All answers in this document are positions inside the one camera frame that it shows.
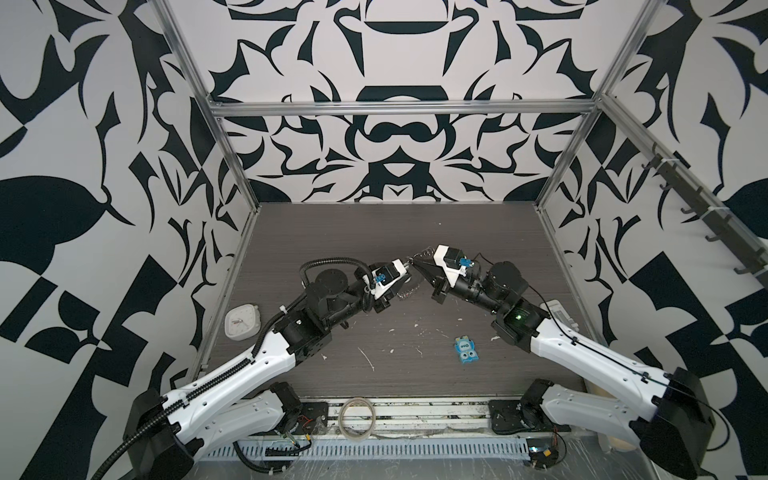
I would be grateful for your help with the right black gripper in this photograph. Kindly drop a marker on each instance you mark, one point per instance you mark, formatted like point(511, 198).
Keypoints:
point(442, 283)

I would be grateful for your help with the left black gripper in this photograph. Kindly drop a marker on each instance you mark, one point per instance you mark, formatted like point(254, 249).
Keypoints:
point(389, 288)

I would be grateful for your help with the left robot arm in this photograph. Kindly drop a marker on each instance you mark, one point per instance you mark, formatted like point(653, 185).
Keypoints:
point(167, 434)

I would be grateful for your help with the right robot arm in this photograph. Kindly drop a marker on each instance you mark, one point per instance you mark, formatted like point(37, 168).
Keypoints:
point(665, 415)

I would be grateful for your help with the clear tape roll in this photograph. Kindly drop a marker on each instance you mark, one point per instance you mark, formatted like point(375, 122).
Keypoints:
point(356, 420)

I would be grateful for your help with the white rectangular device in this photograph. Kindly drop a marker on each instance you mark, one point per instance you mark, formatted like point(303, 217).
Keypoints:
point(559, 313)

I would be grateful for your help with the white round device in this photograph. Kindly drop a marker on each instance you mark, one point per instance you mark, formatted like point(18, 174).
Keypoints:
point(242, 322)

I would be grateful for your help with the small green circuit board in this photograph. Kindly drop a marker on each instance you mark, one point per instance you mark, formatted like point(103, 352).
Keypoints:
point(544, 453)

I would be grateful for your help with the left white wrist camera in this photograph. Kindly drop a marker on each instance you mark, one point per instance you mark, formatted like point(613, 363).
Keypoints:
point(389, 278)

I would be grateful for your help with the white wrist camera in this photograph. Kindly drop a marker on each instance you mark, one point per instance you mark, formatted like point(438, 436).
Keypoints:
point(453, 262)
point(389, 278)

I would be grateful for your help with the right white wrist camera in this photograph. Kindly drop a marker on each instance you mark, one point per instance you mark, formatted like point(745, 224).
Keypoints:
point(453, 262)

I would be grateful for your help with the blue owl keychain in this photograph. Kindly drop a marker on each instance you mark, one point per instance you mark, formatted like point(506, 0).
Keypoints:
point(465, 348)

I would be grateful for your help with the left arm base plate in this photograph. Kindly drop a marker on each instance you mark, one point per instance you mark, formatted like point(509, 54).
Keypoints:
point(312, 419)

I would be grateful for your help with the white perforated cable duct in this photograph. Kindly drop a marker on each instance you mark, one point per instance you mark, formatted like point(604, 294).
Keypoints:
point(393, 449)

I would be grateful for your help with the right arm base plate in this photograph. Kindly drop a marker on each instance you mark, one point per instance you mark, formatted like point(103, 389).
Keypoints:
point(509, 417)

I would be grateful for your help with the aluminium frame crossbar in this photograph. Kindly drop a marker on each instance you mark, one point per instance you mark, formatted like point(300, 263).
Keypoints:
point(226, 110)

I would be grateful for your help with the black wall hook rail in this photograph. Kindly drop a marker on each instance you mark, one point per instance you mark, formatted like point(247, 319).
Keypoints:
point(701, 204)

